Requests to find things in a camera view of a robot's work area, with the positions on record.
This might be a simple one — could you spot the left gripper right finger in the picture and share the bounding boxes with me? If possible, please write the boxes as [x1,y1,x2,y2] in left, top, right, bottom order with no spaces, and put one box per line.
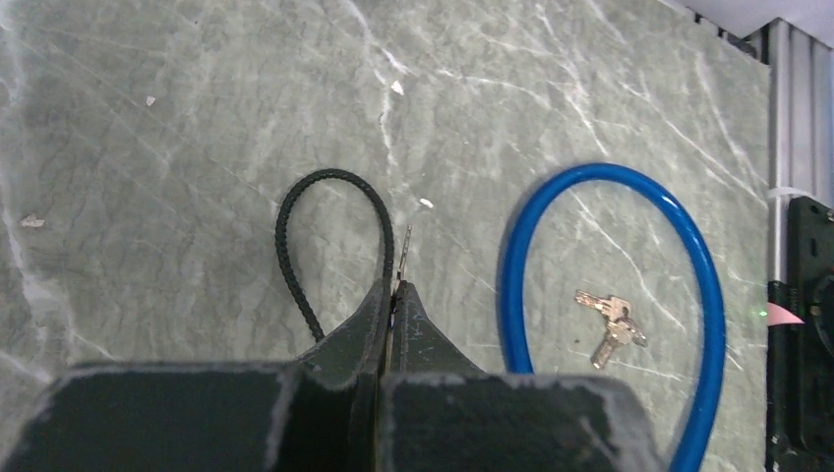
[381,282,664,471]

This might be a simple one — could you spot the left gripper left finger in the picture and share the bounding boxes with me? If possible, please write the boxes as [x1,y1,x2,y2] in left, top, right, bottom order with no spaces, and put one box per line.
[2,281,389,471]

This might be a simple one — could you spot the blue cable lock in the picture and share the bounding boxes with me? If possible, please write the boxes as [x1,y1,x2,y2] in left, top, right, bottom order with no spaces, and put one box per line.
[496,162,727,471]

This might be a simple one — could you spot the black cable padlock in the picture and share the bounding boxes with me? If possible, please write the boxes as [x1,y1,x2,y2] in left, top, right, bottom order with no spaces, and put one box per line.
[274,168,395,342]

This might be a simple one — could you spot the silver lock keys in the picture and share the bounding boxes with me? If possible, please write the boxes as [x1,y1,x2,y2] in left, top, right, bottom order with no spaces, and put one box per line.
[574,290,648,370]

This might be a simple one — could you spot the small silver padlock key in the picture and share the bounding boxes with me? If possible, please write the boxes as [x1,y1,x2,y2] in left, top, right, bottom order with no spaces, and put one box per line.
[395,224,412,286]

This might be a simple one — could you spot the aluminium rail frame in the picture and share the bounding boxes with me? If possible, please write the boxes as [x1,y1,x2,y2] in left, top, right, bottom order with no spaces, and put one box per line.
[765,19,833,282]

